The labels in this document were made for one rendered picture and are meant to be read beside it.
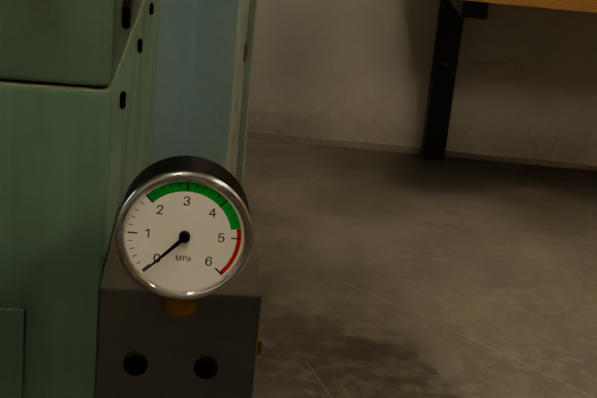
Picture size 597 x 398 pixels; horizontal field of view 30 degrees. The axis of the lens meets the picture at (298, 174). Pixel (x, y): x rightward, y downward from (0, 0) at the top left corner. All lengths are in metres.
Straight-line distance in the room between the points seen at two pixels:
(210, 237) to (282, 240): 1.85
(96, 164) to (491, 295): 1.70
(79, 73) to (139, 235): 0.09
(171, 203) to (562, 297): 1.81
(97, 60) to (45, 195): 0.07
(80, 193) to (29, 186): 0.03
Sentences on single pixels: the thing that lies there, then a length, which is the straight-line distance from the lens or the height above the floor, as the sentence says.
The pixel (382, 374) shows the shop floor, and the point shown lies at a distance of 1.85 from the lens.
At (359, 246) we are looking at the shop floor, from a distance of 2.37.
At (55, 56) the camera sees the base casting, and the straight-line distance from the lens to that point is 0.56.
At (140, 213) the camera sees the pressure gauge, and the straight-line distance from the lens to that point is 0.51.
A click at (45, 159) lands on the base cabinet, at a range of 0.57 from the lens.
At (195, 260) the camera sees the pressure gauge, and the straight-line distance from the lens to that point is 0.52.
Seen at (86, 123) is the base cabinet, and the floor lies 0.69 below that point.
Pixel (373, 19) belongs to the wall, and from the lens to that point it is 3.02.
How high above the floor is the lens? 0.84
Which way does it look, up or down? 18 degrees down
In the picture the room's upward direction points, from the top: 6 degrees clockwise
